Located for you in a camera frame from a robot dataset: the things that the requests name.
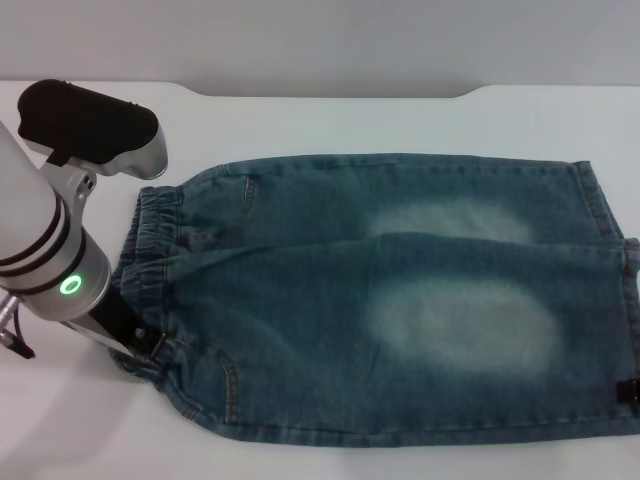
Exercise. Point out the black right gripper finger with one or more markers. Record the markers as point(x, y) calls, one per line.
point(629, 391)

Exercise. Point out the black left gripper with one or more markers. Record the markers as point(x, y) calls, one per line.
point(112, 322)

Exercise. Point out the blue denim shorts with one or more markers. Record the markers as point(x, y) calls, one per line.
point(360, 280)

